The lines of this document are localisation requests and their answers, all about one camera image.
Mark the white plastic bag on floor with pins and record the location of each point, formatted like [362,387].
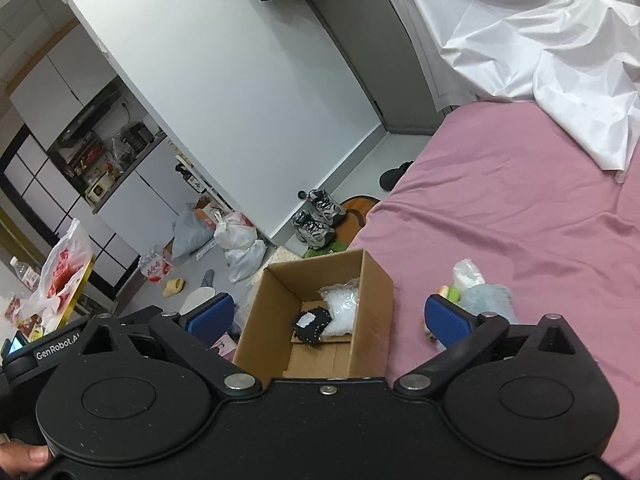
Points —
[244,262]

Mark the grey sneaker near bed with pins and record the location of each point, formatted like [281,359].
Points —
[315,233]

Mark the white stuffing plastic bag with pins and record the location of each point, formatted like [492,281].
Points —
[466,275]

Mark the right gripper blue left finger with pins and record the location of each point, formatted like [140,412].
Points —
[200,341]

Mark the kitchen shelf with items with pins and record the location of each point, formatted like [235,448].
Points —
[104,143]

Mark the brown cardboard box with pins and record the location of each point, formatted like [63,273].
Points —
[267,349]

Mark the pink bed sheet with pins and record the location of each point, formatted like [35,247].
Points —
[558,398]

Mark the black fabric pouch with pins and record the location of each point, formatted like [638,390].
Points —
[308,326]

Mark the person's left hand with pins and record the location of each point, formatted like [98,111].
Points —
[18,459]

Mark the white red plastic bag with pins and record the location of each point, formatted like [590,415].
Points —
[233,231]

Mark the clear bubble wrap bag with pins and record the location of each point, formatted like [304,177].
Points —
[342,303]

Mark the red white tissue pack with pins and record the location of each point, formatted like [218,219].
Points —
[156,264]

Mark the grey plastic bag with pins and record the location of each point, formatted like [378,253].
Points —
[190,233]

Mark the hamburger plush toy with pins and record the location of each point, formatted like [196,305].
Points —
[442,320]

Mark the orange floor mat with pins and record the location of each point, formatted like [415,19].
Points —
[357,208]

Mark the yellow edged table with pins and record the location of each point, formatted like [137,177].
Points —
[75,294]

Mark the red white bag on table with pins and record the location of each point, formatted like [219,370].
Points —
[61,276]

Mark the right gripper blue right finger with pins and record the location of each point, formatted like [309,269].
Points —
[468,340]

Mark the grey-blue fluffy plush toy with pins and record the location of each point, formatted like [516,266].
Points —
[489,298]

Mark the white draped cloth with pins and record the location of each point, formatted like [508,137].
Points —
[578,60]

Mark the black slipper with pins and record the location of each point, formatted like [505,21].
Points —
[390,178]

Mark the yellow slipper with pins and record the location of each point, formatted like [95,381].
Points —
[173,287]

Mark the green cartoon floor mat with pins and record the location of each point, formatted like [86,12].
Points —
[332,248]

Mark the white shoe insole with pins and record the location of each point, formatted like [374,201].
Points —
[199,296]

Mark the grey sneaker near wall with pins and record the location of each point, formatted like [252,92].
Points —
[330,211]

